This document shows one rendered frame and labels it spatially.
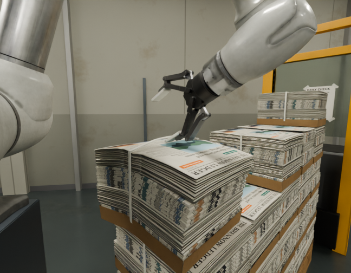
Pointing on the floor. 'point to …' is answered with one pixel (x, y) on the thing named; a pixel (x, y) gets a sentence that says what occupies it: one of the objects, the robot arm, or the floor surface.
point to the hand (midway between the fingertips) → (163, 118)
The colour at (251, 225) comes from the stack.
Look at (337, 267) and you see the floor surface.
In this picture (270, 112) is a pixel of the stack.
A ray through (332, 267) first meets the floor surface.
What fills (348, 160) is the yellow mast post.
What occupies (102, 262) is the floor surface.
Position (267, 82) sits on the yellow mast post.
